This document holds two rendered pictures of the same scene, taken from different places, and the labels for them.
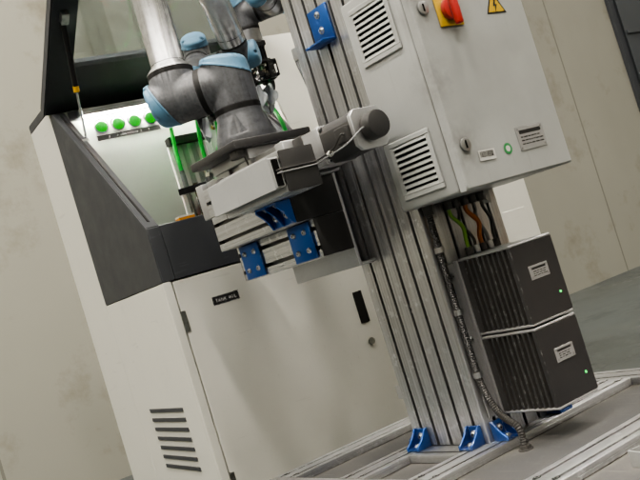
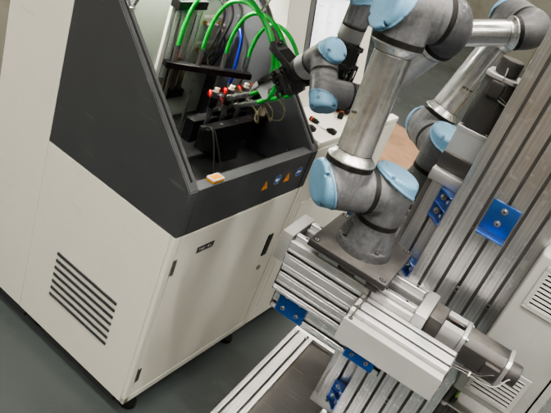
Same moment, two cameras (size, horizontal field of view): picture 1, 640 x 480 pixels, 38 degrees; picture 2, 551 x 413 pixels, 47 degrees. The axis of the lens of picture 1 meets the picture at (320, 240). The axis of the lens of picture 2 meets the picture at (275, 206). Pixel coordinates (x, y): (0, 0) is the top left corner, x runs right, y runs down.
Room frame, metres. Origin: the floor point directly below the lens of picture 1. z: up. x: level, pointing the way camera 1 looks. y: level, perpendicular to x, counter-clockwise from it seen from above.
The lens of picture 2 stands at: (1.24, 1.12, 1.83)
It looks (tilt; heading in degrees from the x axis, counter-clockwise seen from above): 29 degrees down; 325
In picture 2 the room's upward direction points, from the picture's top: 22 degrees clockwise
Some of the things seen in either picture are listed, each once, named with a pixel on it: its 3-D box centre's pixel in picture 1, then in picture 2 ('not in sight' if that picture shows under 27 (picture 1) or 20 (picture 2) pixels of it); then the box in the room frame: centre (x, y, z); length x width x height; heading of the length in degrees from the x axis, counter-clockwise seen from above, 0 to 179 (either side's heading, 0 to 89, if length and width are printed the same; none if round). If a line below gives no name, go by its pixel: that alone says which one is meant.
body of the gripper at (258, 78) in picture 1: (259, 64); (342, 61); (2.78, 0.02, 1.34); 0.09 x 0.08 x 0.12; 30
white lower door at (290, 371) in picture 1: (303, 364); (216, 287); (2.78, 0.16, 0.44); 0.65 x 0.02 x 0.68; 120
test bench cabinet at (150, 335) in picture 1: (267, 383); (158, 253); (3.02, 0.30, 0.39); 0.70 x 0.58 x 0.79; 120
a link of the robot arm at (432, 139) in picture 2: not in sight; (440, 147); (2.57, -0.30, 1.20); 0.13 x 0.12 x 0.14; 165
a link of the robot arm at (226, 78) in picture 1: (226, 82); (387, 192); (2.27, 0.11, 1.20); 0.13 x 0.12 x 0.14; 82
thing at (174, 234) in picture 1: (259, 228); (250, 185); (2.79, 0.16, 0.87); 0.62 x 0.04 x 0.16; 120
